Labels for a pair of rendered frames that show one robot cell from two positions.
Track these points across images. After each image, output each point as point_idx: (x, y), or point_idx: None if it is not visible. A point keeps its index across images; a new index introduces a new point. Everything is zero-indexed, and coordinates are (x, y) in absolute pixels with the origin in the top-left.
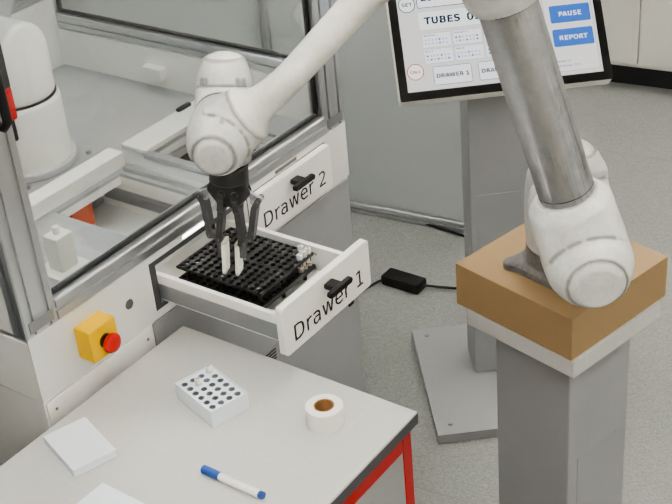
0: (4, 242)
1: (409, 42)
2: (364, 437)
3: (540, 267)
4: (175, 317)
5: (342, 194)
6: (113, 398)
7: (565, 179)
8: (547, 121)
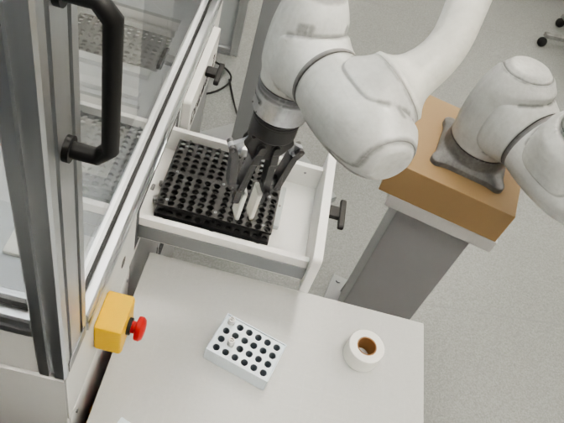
0: (60, 300)
1: None
2: (403, 366)
3: (473, 166)
4: (140, 244)
5: None
6: (132, 373)
7: None
8: None
